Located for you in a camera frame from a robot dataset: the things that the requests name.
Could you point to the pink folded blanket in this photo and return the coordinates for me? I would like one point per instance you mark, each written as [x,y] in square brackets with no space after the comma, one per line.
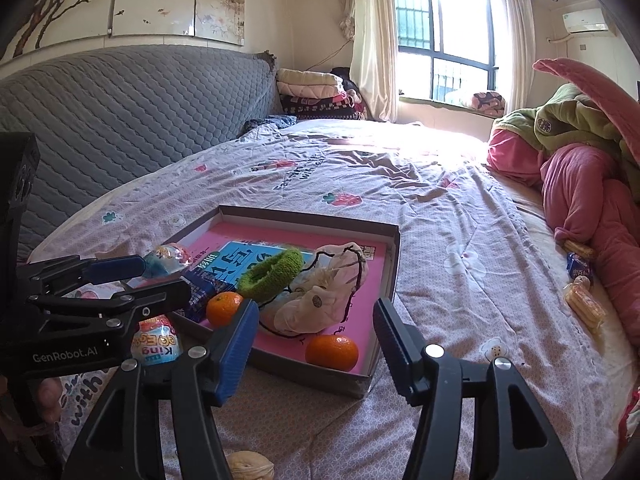
[315,96]

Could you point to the grey quilted headboard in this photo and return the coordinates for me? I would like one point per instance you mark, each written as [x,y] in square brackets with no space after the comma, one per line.
[125,110]

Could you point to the black framed window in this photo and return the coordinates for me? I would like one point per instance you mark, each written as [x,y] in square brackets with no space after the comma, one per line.
[440,25]

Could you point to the clear yellow biscuit packet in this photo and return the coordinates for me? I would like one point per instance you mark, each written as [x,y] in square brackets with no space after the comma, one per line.
[585,302]
[580,248]

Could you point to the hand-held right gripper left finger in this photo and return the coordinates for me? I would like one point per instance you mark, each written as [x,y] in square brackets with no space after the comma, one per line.
[235,357]

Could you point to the orange white snack packet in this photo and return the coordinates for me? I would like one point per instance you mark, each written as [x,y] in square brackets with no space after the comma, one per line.
[157,345]

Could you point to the cream folded blanket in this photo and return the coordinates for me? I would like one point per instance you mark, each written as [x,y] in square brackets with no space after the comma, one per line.
[307,81]

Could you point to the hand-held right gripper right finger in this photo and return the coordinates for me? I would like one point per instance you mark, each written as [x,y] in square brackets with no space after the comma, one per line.
[397,355]

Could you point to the grey cardboard box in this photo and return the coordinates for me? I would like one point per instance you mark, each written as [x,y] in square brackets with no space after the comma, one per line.
[325,380]

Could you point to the person's left hand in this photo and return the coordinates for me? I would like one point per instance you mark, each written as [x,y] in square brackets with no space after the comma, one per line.
[50,397]

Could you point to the small blue snack packet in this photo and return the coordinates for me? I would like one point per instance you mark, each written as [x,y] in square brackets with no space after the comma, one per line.
[580,266]

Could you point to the green fuzzy scrunchie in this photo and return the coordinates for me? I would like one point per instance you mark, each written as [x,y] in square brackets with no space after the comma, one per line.
[270,275]

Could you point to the dark blue snack packet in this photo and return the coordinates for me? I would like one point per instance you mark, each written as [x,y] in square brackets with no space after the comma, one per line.
[205,285]

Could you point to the pink quilt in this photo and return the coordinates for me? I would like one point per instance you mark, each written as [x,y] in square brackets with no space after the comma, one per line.
[580,185]

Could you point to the white air conditioner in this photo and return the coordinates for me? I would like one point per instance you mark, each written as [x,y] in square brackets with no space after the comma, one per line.
[584,21]

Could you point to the dark checkered folded blanket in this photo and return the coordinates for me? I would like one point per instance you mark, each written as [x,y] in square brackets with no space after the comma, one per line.
[320,110]

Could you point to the orange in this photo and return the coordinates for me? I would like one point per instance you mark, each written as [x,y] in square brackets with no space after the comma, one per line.
[332,352]
[224,310]

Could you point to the blue white egg capsule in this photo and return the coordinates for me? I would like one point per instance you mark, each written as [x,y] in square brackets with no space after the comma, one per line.
[167,260]

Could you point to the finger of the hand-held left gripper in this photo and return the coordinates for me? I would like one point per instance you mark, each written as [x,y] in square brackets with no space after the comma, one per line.
[155,297]
[112,269]

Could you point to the dark blue patterned cloth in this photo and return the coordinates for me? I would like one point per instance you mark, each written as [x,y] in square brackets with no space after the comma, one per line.
[270,123]

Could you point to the cream curtain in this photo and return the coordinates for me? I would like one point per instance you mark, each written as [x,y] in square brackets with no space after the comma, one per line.
[372,50]
[515,50]

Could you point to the green fleece blanket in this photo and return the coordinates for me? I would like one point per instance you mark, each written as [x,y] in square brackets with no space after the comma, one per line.
[560,120]

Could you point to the walnut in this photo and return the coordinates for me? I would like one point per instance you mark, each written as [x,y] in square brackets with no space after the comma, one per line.
[250,467]

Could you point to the printed strawberry bed sheet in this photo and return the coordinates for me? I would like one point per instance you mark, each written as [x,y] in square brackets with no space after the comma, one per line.
[450,210]

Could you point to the pink patterned cushion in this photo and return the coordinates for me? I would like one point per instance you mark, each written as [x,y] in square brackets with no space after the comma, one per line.
[487,101]

